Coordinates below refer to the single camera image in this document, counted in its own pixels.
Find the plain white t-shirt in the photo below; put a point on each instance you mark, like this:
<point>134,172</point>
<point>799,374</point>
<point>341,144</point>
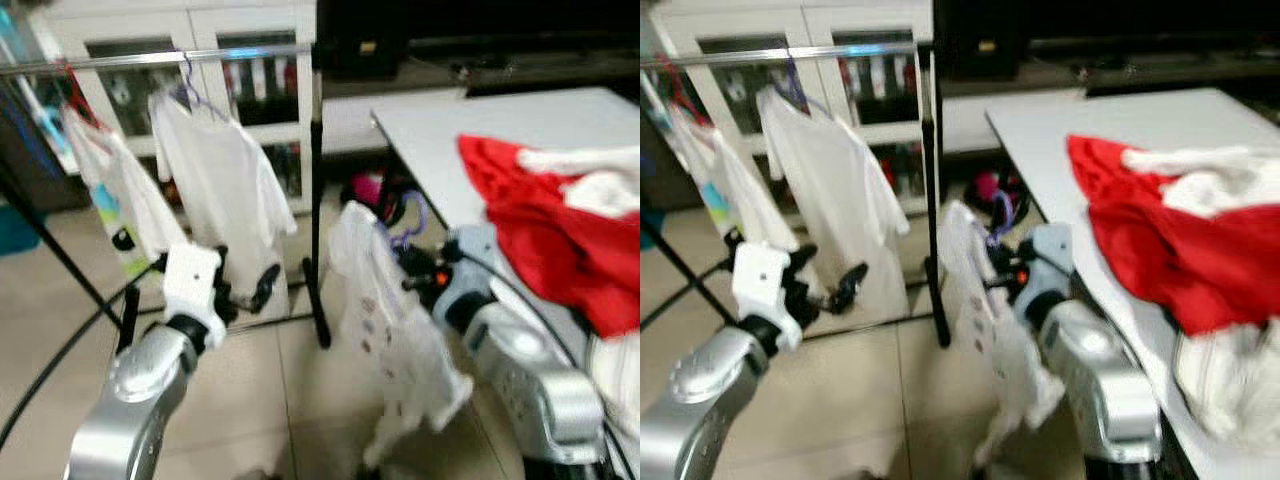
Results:
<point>830,180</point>
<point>220,180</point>

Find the red garment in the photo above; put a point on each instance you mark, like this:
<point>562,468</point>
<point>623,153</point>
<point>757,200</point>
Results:
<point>540,240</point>
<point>1160,250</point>

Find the white garment with small dots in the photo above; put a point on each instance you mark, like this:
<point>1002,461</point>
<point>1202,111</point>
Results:
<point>985,310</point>
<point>385,310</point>

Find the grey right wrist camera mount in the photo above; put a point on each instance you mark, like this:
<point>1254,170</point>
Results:
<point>470,265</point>
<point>1050,255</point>

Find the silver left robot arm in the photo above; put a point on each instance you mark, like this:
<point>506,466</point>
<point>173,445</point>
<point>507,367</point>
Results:
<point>700,400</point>
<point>130,400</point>

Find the white garment with colourful print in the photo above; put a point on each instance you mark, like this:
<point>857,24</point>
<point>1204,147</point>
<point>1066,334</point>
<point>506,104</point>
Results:
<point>120,190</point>
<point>735,190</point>

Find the pink round object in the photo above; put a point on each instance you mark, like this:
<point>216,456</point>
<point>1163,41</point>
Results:
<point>985,185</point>
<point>368,188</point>

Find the white glass-door cabinet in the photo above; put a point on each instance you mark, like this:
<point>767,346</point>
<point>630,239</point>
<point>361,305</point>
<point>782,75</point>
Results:
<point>200,25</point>
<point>820,20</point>

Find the black tv stand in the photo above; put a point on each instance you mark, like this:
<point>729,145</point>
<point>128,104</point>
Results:
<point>980,20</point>
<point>360,20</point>

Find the white fluffy garment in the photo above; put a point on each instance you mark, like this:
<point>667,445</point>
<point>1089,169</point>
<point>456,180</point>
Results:
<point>1220,185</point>
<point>600,190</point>

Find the blue plastic bin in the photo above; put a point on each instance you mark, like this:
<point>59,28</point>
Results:
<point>648,222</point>
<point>15,230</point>

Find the silver and black clothes rack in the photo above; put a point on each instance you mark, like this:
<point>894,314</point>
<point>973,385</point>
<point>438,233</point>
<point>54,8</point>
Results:
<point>760,56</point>
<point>150,58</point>

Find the white rectangular table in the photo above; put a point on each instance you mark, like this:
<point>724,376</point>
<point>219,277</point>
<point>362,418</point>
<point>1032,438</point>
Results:
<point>1050,130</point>
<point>450,130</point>

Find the white crumpled garment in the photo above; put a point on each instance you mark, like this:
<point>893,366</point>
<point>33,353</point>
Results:
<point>620,380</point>
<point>1230,390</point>

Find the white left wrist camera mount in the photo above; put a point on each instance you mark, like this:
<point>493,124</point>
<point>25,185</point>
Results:
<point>760,285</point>
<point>190,280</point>

